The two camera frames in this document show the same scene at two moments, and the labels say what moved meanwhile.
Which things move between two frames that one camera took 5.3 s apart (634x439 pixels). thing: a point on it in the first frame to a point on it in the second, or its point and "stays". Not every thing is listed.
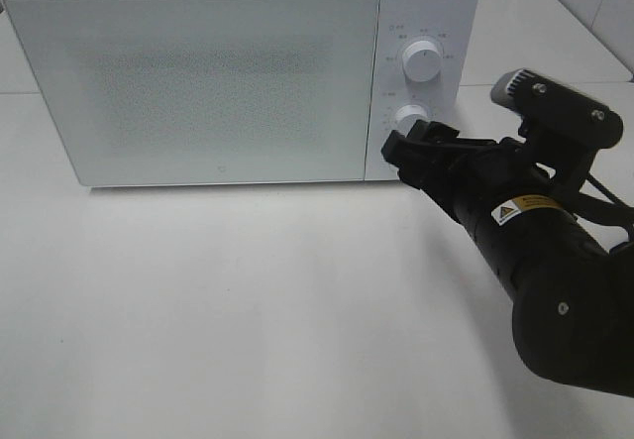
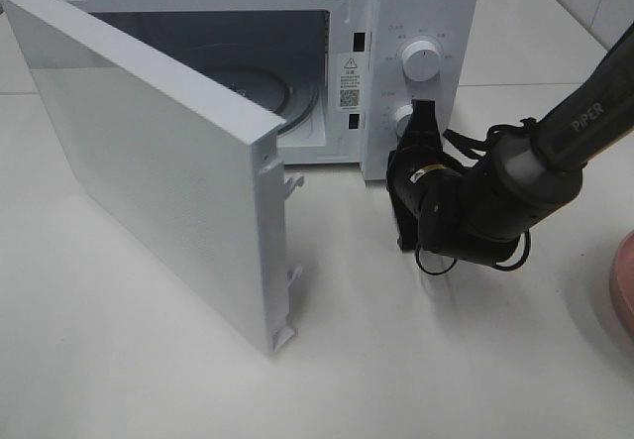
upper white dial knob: x=421 y=60 stays
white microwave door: x=206 y=87 to x=189 y=167
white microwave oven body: x=211 y=74 stays
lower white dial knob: x=406 y=116 stays
